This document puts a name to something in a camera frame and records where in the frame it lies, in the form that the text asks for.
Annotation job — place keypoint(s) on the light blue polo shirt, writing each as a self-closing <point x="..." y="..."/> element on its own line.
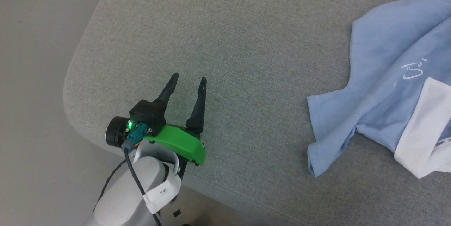
<point x="384" y="78"/>

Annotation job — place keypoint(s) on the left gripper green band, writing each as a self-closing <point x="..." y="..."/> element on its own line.
<point x="179" y="143"/>

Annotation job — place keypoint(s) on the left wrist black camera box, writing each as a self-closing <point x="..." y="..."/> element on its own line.
<point x="146" y="115"/>

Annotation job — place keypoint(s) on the small black square piece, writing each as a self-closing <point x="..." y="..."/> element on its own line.
<point x="177" y="213"/>

